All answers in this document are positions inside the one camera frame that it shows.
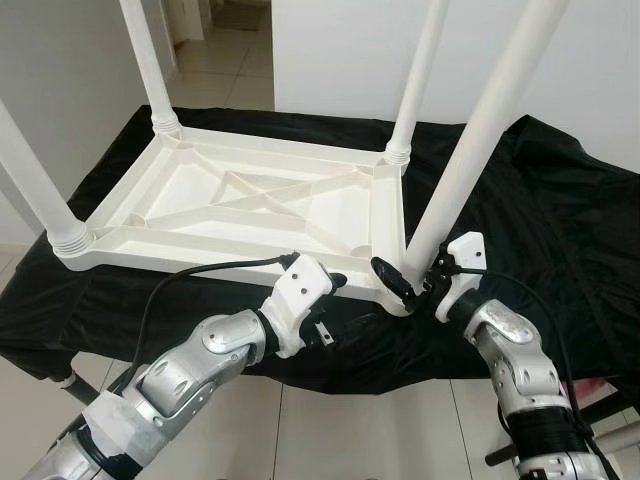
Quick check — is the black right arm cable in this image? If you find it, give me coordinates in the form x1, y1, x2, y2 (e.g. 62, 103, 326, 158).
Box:
455, 265, 586, 421

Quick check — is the white plastic table top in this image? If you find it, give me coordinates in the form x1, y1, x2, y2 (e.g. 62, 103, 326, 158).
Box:
50, 128, 416, 318

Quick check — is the white plastic table leg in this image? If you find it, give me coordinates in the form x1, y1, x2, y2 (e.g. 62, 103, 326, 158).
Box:
403, 0, 571, 291
120, 0, 184, 138
385, 0, 451, 166
0, 98, 91, 266

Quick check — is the white plastic pipe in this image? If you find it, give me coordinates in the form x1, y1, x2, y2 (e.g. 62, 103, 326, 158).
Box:
600, 420, 640, 451

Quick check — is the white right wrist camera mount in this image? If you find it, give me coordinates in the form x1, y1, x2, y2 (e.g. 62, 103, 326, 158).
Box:
435, 232, 488, 323

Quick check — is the pink cushion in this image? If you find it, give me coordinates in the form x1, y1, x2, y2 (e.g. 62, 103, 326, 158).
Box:
568, 378, 613, 396

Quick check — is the white door frame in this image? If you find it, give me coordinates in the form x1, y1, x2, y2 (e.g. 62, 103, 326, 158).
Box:
165, 0, 216, 41

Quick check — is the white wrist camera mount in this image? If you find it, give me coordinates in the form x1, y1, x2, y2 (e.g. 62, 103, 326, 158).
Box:
268, 253, 336, 359
435, 232, 488, 323

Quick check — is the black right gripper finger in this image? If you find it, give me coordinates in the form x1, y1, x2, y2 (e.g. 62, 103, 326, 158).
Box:
370, 257, 418, 311

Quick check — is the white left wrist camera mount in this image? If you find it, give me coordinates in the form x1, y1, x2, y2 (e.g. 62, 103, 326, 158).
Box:
268, 253, 336, 359

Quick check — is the black table cloth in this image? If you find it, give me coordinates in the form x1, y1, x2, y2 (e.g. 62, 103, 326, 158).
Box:
0, 105, 640, 391

